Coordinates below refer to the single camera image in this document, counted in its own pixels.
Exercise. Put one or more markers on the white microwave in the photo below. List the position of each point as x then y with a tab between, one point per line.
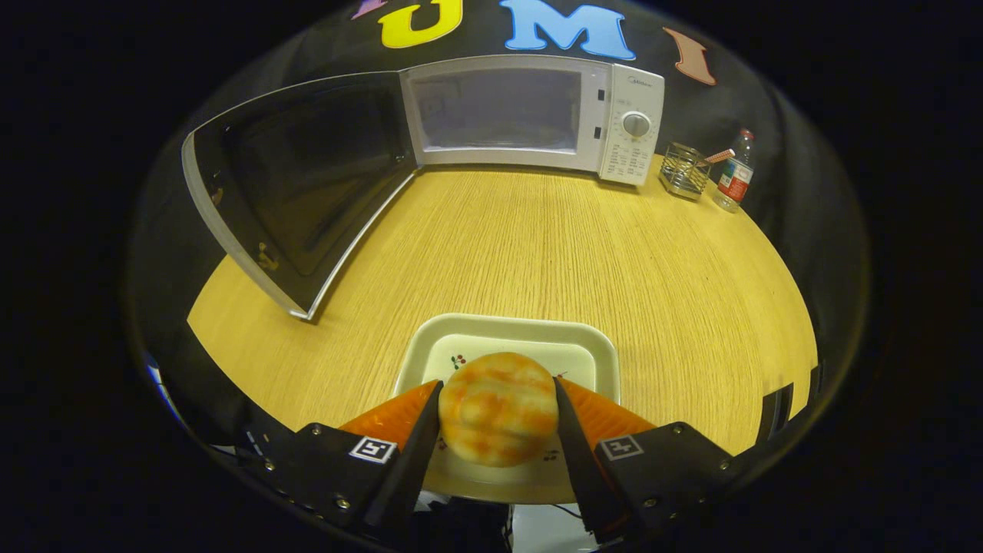
633	157

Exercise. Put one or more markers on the red white striped straw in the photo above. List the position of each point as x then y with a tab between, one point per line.
720	156

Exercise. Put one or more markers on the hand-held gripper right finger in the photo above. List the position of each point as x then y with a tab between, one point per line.
580	468

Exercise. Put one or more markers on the round orange-streaked bread bun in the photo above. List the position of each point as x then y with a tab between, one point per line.
499	411

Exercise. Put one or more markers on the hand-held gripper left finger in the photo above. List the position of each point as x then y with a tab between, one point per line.
411	461

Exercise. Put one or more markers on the cream square plate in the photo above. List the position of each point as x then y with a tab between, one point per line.
576	342

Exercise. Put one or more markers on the clear water bottle red label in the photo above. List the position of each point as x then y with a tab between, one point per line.
733	180

